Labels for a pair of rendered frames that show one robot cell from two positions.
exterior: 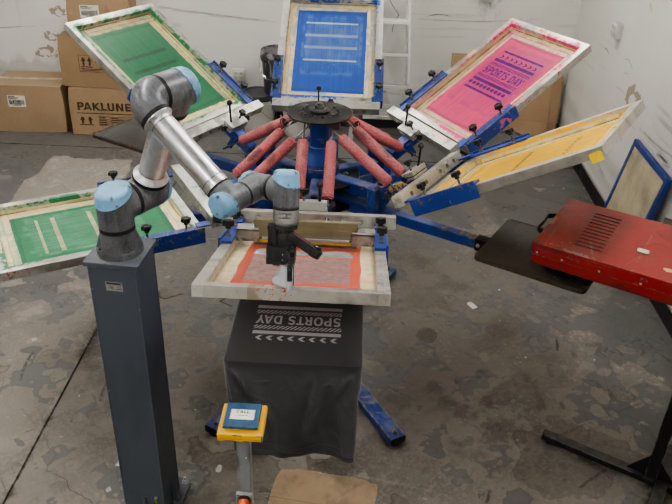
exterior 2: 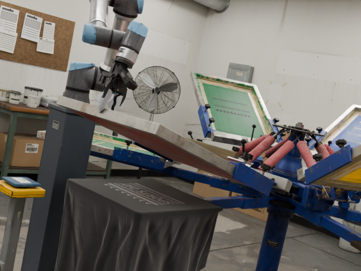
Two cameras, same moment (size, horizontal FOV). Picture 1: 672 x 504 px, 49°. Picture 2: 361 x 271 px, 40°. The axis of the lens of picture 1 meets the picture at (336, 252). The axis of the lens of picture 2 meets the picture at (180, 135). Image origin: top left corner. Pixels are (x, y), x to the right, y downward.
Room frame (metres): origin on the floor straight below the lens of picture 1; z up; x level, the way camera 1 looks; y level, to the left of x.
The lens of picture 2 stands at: (0.65, -1.25, 1.40)
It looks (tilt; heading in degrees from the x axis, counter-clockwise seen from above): 5 degrees down; 41
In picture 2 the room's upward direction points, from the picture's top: 12 degrees clockwise
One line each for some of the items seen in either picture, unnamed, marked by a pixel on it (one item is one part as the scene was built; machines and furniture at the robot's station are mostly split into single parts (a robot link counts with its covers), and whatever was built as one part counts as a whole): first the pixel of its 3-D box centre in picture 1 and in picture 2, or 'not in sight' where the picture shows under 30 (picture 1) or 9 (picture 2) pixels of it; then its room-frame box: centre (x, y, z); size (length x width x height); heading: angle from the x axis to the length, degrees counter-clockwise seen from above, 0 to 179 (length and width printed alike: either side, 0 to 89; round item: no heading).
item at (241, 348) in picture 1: (298, 320); (146, 193); (2.10, 0.12, 0.95); 0.48 x 0.44 x 0.01; 179
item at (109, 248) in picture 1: (118, 237); (76, 98); (2.12, 0.72, 1.25); 0.15 x 0.15 x 0.10
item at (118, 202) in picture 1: (115, 204); (81, 75); (2.12, 0.71, 1.37); 0.13 x 0.12 x 0.14; 147
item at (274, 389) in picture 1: (292, 412); (91, 248); (1.87, 0.13, 0.74); 0.45 x 0.03 x 0.43; 89
